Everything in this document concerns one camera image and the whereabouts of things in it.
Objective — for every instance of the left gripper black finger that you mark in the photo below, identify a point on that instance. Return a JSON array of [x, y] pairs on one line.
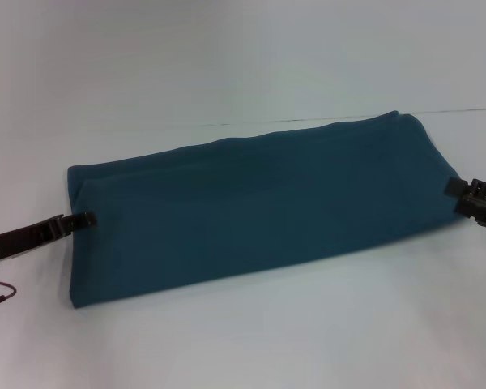
[[83, 221]]

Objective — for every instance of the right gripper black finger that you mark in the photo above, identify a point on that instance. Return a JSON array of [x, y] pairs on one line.
[[457, 187]]

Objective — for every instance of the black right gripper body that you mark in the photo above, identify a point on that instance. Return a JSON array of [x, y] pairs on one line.
[[484, 202]]

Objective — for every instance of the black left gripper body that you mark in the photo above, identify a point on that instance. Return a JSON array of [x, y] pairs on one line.
[[28, 237]]

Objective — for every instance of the blue-green short-sleeved shirt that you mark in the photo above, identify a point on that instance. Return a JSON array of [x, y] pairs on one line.
[[267, 202]]

